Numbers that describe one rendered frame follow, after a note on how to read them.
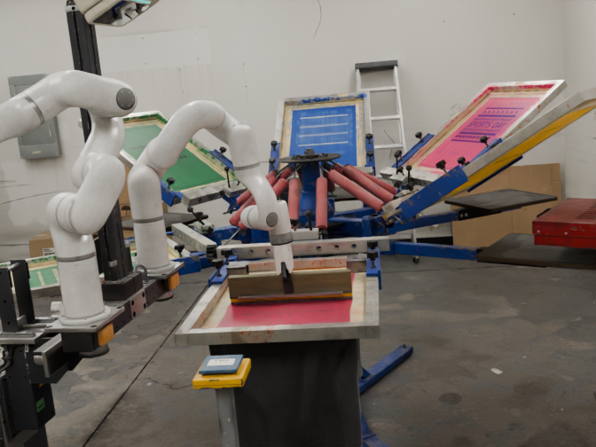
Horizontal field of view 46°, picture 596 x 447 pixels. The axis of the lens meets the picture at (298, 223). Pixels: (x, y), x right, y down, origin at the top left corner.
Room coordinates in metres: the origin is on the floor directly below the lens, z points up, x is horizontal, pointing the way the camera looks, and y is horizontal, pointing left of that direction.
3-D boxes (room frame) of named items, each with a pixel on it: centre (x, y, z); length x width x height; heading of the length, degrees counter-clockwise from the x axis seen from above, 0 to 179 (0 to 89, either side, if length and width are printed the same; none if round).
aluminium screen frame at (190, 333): (2.28, 0.04, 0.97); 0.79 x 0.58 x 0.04; 173
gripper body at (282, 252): (2.25, 0.05, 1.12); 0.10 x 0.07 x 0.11; 173
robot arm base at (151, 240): (2.13, 0.47, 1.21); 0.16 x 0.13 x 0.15; 77
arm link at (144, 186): (2.14, 0.46, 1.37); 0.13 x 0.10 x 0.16; 13
